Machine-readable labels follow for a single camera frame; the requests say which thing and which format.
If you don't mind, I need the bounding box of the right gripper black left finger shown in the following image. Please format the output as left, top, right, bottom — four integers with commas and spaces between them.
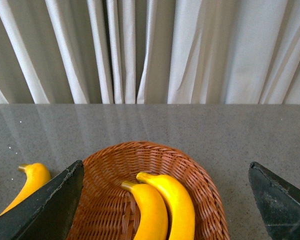
0, 160, 85, 240

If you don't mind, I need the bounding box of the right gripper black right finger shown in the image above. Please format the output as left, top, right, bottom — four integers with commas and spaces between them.
248, 161, 300, 240

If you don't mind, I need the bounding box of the yellow plastic banana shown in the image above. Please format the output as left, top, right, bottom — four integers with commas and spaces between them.
0, 163, 51, 216

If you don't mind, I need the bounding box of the right brown wicker basket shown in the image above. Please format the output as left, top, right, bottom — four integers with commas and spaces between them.
67, 141, 230, 240

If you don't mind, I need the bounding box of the yellow banana right in basket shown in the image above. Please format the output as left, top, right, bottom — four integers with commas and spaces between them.
136, 172, 196, 240

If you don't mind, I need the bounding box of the yellow banana in basket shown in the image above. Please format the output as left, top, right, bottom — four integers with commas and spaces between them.
136, 172, 196, 240
121, 181, 169, 240

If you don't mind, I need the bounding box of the yellow banana left in basket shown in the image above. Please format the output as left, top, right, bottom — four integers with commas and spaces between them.
121, 181, 169, 240

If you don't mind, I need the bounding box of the white pleated curtain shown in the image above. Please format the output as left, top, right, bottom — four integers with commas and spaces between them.
0, 0, 300, 104

